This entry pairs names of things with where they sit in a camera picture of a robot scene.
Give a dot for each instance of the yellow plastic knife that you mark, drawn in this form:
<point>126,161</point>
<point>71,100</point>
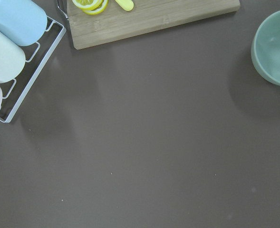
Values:
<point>127,5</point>

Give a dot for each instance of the lemon slice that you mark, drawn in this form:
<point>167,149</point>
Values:
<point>87,4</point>
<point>99,9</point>

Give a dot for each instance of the white wire cup rack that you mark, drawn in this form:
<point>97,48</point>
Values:
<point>37,55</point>

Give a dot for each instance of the metal cutting board handle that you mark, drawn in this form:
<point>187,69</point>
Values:
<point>61,8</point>

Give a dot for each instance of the green bowl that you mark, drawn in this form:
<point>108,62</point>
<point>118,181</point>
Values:
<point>265,49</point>

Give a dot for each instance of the pale green plastic cup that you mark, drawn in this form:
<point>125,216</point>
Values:
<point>12,59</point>

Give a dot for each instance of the bamboo cutting board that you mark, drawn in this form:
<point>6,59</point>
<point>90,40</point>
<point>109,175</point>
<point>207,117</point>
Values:
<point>114,23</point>

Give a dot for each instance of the blue plastic cup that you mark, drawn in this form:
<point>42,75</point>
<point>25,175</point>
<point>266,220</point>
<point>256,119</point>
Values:
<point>22,21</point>

